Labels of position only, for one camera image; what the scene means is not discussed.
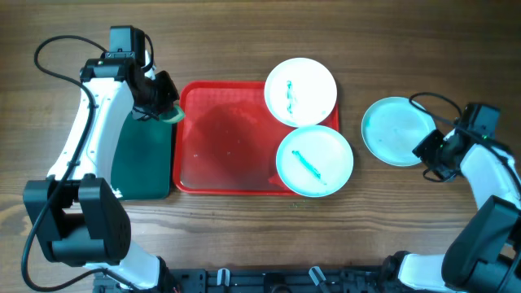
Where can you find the green sponge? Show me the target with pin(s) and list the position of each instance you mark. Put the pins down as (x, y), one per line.
(173, 116)

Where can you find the black tray with green water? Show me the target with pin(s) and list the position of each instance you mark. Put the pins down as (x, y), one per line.
(142, 163)

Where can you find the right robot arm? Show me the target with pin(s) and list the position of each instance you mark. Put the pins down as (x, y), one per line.
(473, 262)

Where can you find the light blue plate front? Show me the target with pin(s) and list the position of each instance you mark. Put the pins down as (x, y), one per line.
(314, 161)

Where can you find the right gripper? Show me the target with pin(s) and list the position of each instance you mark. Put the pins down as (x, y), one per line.
(430, 154)

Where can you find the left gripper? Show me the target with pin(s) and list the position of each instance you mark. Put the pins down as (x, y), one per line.
(171, 95)

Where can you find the light blue plate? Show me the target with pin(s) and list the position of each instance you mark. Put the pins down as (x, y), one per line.
(314, 161)
(392, 127)

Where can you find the white plate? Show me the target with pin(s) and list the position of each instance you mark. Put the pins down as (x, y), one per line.
(300, 92)

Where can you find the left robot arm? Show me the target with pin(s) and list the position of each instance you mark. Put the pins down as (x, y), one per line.
(77, 220)

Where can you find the red plastic tray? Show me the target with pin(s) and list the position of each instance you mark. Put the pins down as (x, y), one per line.
(227, 142)

